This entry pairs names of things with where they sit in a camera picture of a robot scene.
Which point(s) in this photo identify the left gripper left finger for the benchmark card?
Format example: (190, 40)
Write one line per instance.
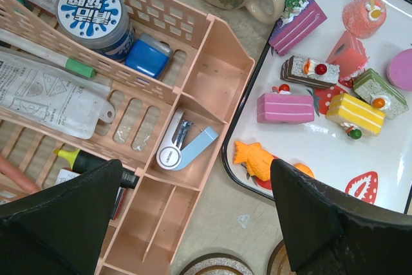
(60, 230)

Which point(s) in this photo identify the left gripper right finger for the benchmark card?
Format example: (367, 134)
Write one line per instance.
(327, 231)

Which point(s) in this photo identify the purple macaron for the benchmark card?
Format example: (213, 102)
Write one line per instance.
(399, 70)

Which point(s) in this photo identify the round pink cake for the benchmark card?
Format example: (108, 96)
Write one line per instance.
(362, 19)

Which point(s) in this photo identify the brown wooden coaster right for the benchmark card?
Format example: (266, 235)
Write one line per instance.
(278, 263)

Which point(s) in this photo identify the brown wooden coaster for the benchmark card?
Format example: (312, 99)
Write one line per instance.
(217, 263)
(278, 263)

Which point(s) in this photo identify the orange fish cake right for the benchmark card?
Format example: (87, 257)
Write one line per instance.
(304, 169)

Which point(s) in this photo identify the orange fish cake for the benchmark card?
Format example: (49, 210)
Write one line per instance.
(257, 160)
(304, 169)

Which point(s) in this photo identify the yellow highlighter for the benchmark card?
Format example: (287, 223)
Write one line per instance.
(81, 161)

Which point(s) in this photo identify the orange fish cake left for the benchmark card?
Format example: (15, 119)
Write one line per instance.
(257, 160)

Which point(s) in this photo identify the yellow cake slice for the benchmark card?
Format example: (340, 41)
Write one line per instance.
(357, 118)

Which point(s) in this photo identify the brown wooden coaster left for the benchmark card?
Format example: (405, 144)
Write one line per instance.
(217, 263)

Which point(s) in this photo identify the white instruction packet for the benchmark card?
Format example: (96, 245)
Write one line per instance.
(53, 97)

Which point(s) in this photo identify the white strawberry tray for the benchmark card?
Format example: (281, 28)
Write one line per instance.
(374, 169)

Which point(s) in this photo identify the green cake slice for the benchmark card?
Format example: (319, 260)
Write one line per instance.
(371, 87)

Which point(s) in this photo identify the chocolate cake slice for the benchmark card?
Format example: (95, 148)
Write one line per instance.
(310, 72)

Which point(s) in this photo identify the salmon pink cake slice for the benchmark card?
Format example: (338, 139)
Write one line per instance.
(350, 54)

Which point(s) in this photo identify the pink desk organizer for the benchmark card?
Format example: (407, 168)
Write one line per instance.
(207, 86)

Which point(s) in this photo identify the green tipped white marker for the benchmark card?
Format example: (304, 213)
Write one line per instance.
(47, 54)

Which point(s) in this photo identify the blue eraser block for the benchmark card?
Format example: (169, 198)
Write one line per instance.
(149, 56)

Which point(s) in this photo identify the purple cake slice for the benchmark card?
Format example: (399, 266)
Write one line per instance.
(299, 19)

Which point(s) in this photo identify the round blue white tin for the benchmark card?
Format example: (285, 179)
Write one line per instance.
(103, 26)

